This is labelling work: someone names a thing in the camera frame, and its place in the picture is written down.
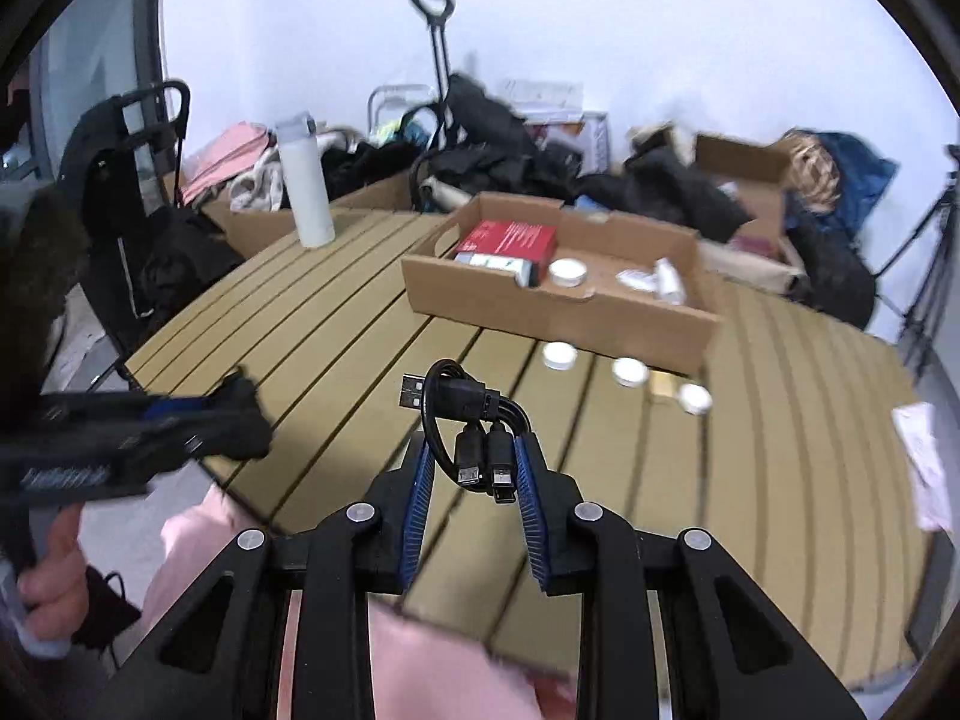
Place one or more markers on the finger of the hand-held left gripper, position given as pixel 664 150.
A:
pixel 232 439
pixel 210 401

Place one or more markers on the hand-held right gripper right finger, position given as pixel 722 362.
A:
pixel 526 510

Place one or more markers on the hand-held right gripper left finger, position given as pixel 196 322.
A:
pixel 416 525

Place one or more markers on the cardboard tray box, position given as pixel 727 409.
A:
pixel 525 307

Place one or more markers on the white round jar lid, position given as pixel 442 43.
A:
pixel 568 271

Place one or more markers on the white box green label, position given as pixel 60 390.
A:
pixel 495 266

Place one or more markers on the pink tissue pack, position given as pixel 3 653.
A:
pixel 636 281

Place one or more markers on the small white bottle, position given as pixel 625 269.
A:
pixel 670 281

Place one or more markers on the red box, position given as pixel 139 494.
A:
pixel 510 240

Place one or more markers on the person's left hand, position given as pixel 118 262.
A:
pixel 56 585

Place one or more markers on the pink blanket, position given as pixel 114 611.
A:
pixel 420 667

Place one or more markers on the white round lid left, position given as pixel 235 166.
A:
pixel 560 355

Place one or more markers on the black cloth pouch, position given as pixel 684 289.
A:
pixel 109 607

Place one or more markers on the white round lid middle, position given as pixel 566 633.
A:
pixel 628 372

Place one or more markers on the dark fuzzy cloth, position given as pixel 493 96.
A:
pixel 41 277

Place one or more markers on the large cardboard box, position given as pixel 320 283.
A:
pixel 255 229

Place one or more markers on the small gold packet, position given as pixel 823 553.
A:
pixel 664 384

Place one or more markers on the white round lid right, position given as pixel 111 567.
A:
pixel 694 398

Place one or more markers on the beige clothes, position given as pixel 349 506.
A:
pixel 255 180

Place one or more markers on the white thermos bottle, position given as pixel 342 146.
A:
pixel 304 187

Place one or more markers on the pink bag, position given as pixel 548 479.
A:
pixel 225 157

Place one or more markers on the black clothing heap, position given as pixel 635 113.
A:
pixel 525 157

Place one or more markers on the black white printed box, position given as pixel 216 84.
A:
pixel 577 139

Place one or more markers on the white paper sheet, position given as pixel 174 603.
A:
pixel 926 465

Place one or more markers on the open cardboard box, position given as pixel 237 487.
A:
pixel 739 157

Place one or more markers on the woven rattan ball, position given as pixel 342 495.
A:
pixel 810 169

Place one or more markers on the blue bag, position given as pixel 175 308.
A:
pixel 862 172

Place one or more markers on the black tripod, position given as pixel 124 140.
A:
pixel 930 255

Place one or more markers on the grey metal frame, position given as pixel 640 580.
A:
pixel 397 94

